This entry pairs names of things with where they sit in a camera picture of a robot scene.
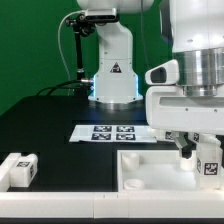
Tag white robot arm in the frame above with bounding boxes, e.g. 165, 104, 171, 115
76, 0, 224, 158

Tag grey cable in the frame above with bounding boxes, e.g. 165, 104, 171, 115
57, 10, 84, 96

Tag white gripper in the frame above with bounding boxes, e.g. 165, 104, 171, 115
145, 59, 224, 159

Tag AprilTag marker sheet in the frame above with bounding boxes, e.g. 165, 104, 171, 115
69, 125, 156, 143

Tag black camera stand pole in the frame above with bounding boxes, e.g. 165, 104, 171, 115
65, 18, 96, 98

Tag grey camera on stand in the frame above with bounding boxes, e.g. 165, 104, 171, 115
80, 8, 118, 23

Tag black cables bundle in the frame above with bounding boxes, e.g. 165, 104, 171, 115
35, 79, 92, 97

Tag white U-shaped obstacle fence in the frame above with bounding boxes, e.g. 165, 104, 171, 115
0, 153, 224, 218

